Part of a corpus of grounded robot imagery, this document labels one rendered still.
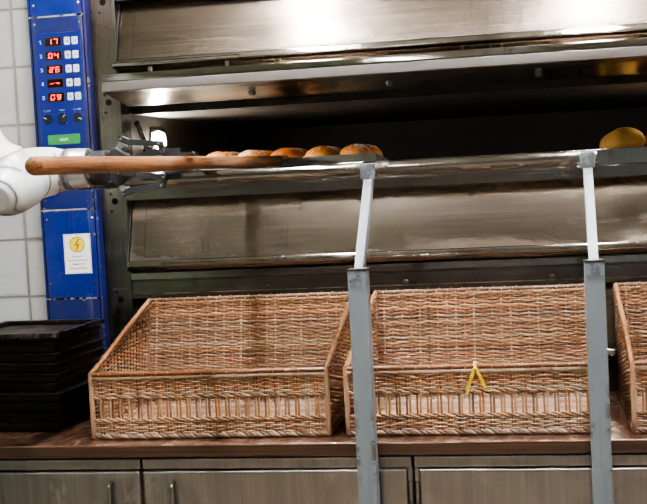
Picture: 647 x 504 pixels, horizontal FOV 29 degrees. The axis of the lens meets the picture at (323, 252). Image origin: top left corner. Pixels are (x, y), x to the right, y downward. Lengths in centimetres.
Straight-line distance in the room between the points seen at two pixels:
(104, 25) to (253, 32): 40
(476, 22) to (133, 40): 89
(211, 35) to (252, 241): 54
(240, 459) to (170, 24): 119
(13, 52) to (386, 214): 108
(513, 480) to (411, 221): 80
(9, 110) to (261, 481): 128
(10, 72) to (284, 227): 85
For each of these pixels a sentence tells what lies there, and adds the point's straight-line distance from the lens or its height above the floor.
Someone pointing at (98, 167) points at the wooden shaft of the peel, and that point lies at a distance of 219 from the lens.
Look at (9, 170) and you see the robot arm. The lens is 262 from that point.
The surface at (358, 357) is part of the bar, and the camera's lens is 261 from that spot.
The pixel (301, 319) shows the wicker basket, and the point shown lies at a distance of 319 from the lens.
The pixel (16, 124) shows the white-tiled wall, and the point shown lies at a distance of 346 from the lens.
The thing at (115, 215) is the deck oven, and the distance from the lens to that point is 336.
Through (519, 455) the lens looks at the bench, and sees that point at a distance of 268.
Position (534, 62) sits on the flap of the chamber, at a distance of 301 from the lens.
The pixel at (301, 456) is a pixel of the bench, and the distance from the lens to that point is 274.
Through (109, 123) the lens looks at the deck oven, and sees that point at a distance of 336.
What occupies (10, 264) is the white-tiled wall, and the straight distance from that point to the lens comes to 347.
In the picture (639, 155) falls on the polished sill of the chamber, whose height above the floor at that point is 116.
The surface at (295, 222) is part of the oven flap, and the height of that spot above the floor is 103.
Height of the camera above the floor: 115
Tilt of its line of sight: 3 degrees down
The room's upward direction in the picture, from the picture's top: 3 degrees counter-clockwise
